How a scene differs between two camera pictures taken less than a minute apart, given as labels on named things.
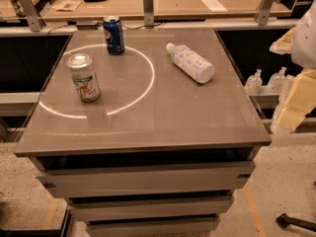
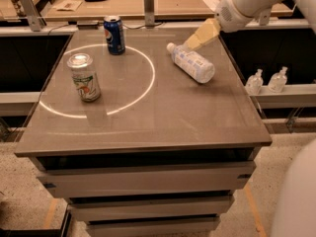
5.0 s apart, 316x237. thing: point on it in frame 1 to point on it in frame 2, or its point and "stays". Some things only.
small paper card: x=67 y=6 stays
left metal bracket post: x=35 y=21 stays
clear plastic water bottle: x=191 y=63 stays
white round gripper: x=305 y=41 to x=229 y=17
